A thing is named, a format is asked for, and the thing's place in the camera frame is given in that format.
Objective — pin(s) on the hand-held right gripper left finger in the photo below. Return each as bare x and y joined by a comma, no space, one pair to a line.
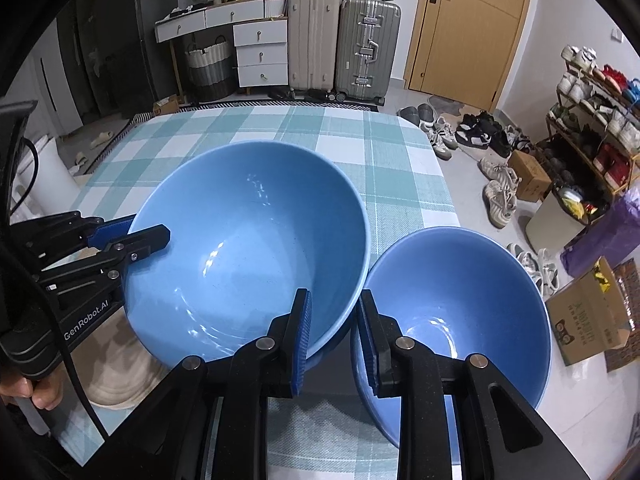
303,345

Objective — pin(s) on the purple plastic bag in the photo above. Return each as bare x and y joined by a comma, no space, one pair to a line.
605,240

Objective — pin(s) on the beige suitcase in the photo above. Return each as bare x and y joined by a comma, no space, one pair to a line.
312,45

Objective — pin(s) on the dark tall cabinet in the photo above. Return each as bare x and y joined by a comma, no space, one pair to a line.
115,35

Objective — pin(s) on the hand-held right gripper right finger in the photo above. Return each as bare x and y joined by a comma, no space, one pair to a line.
367,347

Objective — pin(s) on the grey white laundry basket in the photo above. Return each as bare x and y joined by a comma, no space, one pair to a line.
210,72

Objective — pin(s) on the white trash bin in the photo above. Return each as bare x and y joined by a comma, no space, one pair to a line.
550,225

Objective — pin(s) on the small brown cardboard box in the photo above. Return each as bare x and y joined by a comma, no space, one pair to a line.
530,175

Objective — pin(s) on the large printed cardboard box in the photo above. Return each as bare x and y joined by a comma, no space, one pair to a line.
585,320

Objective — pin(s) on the silver suitcase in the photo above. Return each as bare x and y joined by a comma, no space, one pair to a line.
367,50

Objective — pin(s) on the white electric kettle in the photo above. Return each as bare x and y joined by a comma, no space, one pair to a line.
55,175

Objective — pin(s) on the wooden shoe rack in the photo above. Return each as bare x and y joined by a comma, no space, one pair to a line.
555,130

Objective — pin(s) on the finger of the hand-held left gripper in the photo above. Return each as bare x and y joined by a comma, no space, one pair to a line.
114,230
145,242

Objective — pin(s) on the wooden door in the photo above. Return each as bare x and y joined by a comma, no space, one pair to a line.
470,35

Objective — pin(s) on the row of assorted shoes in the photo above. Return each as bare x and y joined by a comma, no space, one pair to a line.
610,120

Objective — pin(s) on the person's left hand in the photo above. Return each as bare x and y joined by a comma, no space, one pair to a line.
45,395

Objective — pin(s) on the scattered sneakers group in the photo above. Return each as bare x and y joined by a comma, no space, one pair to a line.
500,195

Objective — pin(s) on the white dresser with drawers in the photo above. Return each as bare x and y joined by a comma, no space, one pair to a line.
260,55

